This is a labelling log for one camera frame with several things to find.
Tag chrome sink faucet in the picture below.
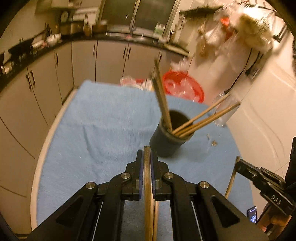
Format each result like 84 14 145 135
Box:
126 14 139 37

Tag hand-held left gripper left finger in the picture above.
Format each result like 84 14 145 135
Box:
26 149 144 241

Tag black kitchen countertop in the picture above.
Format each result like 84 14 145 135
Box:
0 32 190 91

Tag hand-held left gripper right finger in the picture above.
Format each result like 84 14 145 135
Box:
150 151 270 241

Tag plastic bag of flatbread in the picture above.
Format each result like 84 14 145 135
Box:
231 7 274 54

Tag green label detergent bottle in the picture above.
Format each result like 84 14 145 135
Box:
154 23 166 36

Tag black wall rack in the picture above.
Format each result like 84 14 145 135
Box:
179 5 223 18

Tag person's right hand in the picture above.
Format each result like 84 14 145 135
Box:
257 202 292 232

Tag metal framed window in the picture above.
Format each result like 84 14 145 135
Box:
99 0 182 32

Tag red plastic basket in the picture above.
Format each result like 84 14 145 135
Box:
162 71 205 103

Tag clear glass pitcher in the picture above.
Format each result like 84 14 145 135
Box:
211 91 241 128

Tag hanging clear plastic bags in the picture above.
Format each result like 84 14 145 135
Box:
196 5 245 70

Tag white ceramic bowl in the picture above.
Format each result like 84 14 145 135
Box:
46 34 62 45

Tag black smartphone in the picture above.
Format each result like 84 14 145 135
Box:
247 205 258 224

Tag crumpled clear plastic bag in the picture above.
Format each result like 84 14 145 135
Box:
165 77 201 101

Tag small metal screws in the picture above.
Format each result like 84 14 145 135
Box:
206 133 219 147

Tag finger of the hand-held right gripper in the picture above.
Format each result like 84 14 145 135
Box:
236 159 286 193

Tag black power cable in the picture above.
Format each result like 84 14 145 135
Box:
228 46 264 93

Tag steel rice cooker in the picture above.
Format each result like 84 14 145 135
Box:
60 22 79 35

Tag blue towel table cloth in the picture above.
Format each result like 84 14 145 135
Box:
31 80 253 234

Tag black chopstick holder cup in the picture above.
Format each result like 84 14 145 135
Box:
149 109 195 158

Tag black wok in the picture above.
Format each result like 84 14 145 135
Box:
8 38 44 57

